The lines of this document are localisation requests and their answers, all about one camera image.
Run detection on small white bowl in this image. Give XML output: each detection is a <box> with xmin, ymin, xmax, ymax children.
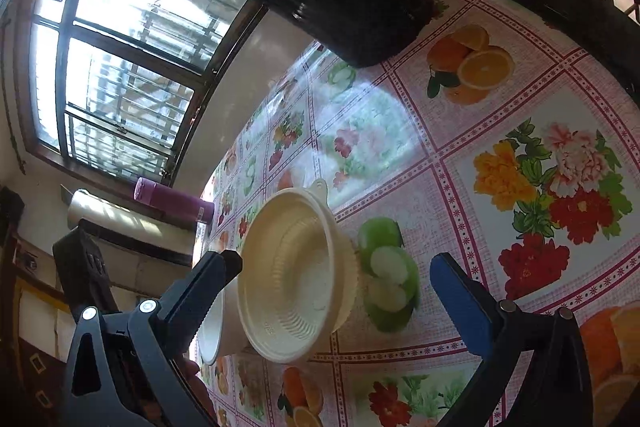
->
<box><xmin>197</xmin><ymin>276</ymin><xmax>252</xmax><ymax>366</ymax></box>

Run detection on purple thermos bottle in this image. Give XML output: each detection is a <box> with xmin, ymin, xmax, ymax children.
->
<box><xmin>133</xmin><ymin>177</ymin><xmax>216</xmax><ymax>224</ymax></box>

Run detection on barred window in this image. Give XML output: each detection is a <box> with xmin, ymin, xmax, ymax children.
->
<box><xmin>27</xmin><ymin>0</ymin><xmax>272</xmax><ymax>188</ymax></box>

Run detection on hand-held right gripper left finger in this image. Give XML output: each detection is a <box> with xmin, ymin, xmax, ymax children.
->
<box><xmin>62</xmin><ymin>249</ymin><xmax>244</xmax><ymax>427</ymax></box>

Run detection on floral plastic tablecloth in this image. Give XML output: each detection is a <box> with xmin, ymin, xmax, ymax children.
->
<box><xmin>192</xmin><ymin>0</ymin><xmax>640</xmax><ymax>427</ymax></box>

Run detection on large cream plastic bowl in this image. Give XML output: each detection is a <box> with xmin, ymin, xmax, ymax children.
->
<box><xmin>237</xmin><ymin>179</ymin><xmax>362</xmax><ymax>364</ymax></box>

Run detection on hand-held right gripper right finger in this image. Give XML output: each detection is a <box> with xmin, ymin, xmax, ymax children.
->
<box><xmin>430</xmin><ymin>251</ymin><xmax>597</xmax><ymax>427</ymax></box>

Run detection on white standing air conditioner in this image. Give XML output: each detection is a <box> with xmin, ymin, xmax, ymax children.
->
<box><xmin>67</xmin><ymin>189</ymin><xmax>196</xmax><ymax>266</ymax></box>

